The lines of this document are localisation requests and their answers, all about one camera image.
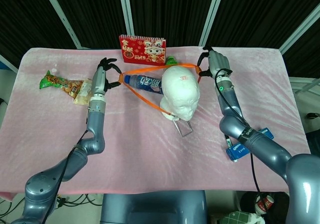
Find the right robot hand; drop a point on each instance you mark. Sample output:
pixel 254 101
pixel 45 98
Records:
pixel 220 62

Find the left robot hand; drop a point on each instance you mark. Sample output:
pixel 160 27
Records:
pixel 100 81

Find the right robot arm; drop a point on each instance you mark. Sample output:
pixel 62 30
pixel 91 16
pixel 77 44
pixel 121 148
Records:
pixel 262 146

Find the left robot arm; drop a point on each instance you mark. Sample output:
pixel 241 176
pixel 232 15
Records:
pixel 96 124

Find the white foam mannequin head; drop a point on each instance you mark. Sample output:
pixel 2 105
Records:
pixel 180 94

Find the clear bag of pale snack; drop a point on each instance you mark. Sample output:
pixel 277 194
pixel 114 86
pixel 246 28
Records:
pixel 82 96

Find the blue drink bottle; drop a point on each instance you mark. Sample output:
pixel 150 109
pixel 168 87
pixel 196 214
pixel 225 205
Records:
pixel 142 81

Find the green orange snack bag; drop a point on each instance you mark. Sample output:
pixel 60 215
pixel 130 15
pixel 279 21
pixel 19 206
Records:
pixel 57 81

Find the red desk calendar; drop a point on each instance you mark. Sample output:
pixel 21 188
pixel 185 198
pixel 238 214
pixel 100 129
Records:
pixel 135 52

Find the green bottle cap object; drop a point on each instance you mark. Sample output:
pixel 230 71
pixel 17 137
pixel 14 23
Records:
pixel 172 60

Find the black curtain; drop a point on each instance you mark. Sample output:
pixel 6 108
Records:
pixel 170 9

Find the white side cabinet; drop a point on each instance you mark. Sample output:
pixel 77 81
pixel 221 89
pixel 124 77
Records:
pixel 305 96

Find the pink velvet tablecloth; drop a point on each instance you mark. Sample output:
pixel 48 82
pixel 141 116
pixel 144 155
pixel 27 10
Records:
pixel 150 159

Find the blue cookie box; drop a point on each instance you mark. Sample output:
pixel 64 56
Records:
pixel 236 153

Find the blue-grey robot torso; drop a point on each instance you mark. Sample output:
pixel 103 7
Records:
pixel 150 209

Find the red white cup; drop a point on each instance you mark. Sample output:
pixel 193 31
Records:
pixel 265 205

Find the green checkered box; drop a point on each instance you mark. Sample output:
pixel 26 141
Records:
pixel 236 217

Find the white frame post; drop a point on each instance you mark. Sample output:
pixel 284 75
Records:
pixel 126 9
pixel 62 17
pixel 212 14
pixel 300 27

